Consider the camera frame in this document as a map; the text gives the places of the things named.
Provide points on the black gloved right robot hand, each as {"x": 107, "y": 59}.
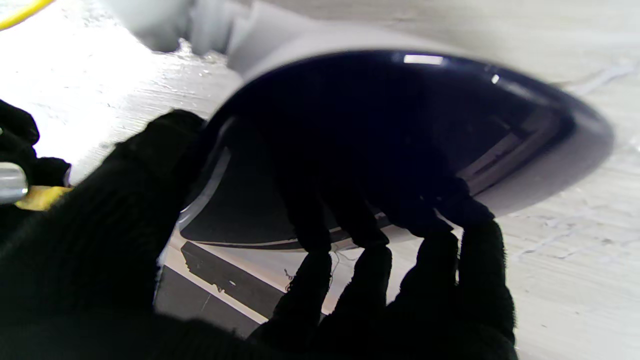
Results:
{"x": 17, "y": 135}

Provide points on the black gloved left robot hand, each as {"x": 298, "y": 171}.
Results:
{"x": 90, "y": 260}

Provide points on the black white router with antennas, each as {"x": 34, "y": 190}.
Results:
{"x": 350, "y": 110}

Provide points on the black tape strip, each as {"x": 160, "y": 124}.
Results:
{"x": 225, "y": 275}

